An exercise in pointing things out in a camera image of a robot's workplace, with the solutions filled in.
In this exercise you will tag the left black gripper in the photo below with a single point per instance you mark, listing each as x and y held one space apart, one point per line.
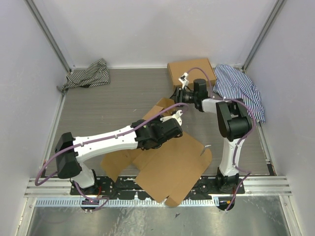
157 120

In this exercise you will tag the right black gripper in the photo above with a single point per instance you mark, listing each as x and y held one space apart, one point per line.
179 95

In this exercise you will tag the cardboard box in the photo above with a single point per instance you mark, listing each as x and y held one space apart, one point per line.
196 69
183 157

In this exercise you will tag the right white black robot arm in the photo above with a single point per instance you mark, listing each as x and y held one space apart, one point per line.
234 125

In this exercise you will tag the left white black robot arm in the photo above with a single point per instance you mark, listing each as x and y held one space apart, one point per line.
72 152

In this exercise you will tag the folded closed cardboard box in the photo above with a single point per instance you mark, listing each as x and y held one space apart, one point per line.
196 69

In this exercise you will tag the blue white striped cloth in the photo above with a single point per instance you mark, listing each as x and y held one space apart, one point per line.
233 84

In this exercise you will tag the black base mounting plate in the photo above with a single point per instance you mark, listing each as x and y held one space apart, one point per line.
126 188

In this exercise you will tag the grey striped cloth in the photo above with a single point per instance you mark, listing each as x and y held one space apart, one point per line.
97 74

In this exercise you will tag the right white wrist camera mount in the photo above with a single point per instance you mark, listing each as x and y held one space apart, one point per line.
184 80

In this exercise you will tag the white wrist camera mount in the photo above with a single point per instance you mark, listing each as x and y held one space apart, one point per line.
184 80
176 115

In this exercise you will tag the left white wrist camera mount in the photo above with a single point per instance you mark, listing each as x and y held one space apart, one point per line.
176 115

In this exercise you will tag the slotted grey cable duct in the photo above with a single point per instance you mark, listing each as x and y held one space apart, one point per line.
81 202

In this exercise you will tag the aluminium front rail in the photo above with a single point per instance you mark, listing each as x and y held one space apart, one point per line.
260 186

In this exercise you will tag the right aluminium corner post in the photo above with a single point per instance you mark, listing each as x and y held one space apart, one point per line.
279 4

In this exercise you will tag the aluminium corner post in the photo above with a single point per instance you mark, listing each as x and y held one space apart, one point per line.
47 33
279 4

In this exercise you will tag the left aluminium corner post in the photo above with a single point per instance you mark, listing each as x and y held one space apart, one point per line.
47 33

